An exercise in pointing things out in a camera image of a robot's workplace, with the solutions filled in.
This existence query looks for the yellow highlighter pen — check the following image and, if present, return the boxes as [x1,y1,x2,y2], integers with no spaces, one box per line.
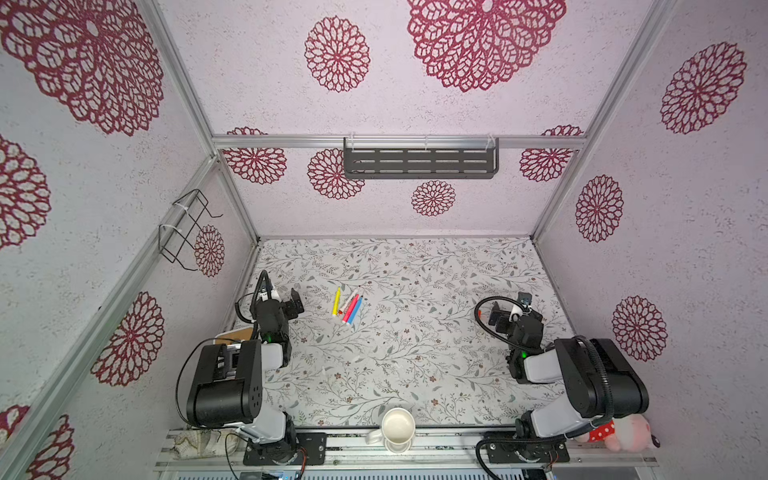
[332,287,342,316]

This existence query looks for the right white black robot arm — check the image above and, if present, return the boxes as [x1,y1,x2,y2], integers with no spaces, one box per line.
[473,296,650,447]

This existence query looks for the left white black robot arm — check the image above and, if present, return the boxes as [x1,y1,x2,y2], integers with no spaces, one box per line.
[177,289,304,464]

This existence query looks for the pink marker pen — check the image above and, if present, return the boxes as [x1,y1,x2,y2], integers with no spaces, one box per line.
[343,294,359,323]

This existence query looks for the blue marker pen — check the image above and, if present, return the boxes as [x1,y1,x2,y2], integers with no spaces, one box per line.
[346,295,363,325]

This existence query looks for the white ceramic mug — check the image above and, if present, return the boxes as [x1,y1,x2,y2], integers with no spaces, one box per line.
[365,407,416,454]

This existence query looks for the crumpled patterned cloth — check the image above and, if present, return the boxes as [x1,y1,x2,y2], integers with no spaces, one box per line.
[171,430,227,460]

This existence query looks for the pink plush toy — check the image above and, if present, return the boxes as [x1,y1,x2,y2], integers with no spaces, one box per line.
[575,414,660,453]

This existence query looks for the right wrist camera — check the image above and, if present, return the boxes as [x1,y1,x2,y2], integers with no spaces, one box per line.
[509,292,533,320]

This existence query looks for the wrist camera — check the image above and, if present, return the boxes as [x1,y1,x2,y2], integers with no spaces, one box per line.
[258,288,281,301]
[509,292,533,320]

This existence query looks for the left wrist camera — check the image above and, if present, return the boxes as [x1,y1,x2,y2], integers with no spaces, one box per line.
[258,288,281,301]

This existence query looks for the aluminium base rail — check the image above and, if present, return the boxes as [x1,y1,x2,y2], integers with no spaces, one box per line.
[152,427,659,479]

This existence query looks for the black wire wall rack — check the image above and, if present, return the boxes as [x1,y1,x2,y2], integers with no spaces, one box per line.
[157,189,225,277]

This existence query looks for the dark grey wall shelf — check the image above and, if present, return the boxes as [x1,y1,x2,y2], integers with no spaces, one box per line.
[342,138,499,180]

